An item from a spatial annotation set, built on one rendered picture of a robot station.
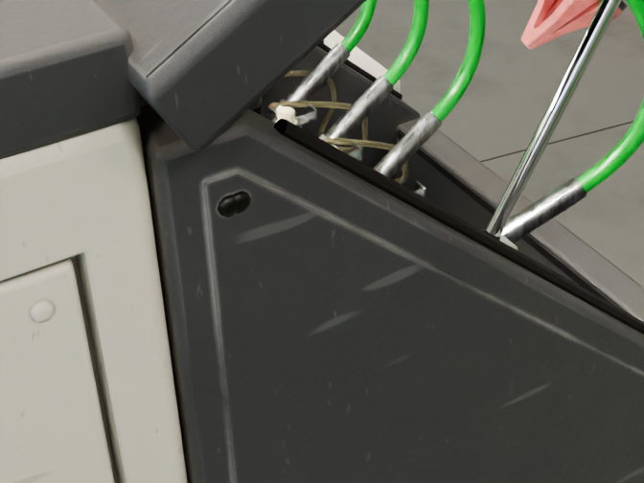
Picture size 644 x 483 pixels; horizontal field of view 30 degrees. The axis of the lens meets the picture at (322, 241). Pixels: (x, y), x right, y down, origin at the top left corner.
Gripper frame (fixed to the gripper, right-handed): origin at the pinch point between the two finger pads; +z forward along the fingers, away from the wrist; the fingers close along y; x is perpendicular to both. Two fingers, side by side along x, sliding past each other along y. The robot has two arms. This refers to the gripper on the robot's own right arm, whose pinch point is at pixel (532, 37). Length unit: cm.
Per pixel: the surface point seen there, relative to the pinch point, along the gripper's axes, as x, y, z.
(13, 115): 49, 47, 10
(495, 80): -195, -141, 28
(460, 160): -21.5, -20.3, 16.5
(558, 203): 15.1, -1.9, 6.8
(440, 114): -5.3, -2.6, 10.9
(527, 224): 14.8, -1.6, 9.7
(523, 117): -174, -141, 28
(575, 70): 38.1, 24.3, -2.7
